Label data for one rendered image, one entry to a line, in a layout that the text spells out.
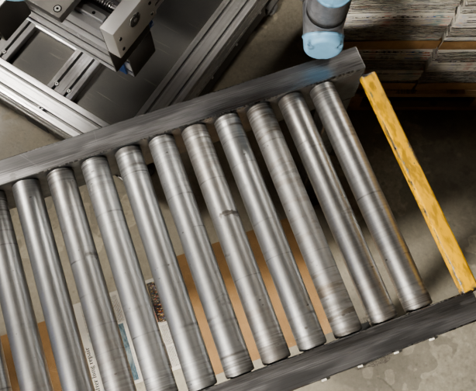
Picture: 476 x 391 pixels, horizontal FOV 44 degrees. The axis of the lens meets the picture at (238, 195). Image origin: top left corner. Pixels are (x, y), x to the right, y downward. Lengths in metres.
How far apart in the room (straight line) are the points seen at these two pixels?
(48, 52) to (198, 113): 0.93
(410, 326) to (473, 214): 1.01
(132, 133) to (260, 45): 1.09
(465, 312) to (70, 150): 0.74
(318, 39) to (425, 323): 0.53
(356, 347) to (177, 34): 1.21
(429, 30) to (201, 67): 0.65
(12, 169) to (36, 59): 0.86
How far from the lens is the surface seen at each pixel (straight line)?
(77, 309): 1.87
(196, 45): 1.87
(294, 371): 1.00
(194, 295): 1.82
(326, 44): 1.11
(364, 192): 1.07
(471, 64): 1.88
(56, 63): 1.93
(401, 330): 1.03
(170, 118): 1.11
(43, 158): 1.13
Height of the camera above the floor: 1.80
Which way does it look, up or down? 72 degrees down
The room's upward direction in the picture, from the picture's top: 1 degrees counter-clockwise
